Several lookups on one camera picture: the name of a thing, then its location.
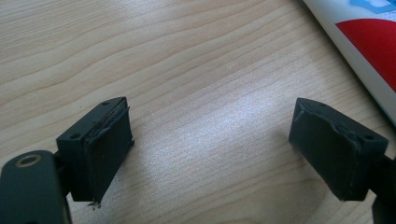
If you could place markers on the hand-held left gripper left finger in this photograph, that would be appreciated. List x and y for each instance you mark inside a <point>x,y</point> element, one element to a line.
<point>106,146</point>

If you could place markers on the white and blue toothpaste tube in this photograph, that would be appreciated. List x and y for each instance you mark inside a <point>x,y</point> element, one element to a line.
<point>370,43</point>

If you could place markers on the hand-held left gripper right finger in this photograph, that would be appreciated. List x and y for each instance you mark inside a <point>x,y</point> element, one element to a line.
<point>330,146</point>

